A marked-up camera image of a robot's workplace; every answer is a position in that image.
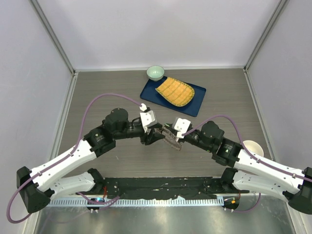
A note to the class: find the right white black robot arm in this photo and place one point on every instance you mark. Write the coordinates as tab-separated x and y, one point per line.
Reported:
246	170

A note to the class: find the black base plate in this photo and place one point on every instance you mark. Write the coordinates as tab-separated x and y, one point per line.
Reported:
161	188

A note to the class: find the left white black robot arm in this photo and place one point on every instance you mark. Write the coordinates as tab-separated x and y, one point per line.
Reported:
44	183

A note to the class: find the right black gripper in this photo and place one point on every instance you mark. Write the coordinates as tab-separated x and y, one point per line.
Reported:
182	139

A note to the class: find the slotted white cable duct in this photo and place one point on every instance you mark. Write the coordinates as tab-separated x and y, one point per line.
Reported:
75	201

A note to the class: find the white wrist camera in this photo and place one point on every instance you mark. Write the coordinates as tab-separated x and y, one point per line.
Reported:
147	117
181	126

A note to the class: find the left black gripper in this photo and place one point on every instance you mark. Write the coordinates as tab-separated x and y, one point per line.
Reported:
152	136

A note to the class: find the dark blue tray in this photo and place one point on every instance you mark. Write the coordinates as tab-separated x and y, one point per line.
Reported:
150	94

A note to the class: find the light green ceramic bowl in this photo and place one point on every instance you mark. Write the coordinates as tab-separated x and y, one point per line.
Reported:
155	73

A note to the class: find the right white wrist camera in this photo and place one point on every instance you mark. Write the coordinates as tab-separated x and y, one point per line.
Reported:
181	126

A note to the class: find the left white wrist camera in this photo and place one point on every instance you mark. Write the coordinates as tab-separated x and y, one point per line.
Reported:
147	117

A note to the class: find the yellow woven bamboo mat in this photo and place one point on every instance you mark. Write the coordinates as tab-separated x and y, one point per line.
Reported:
176	92

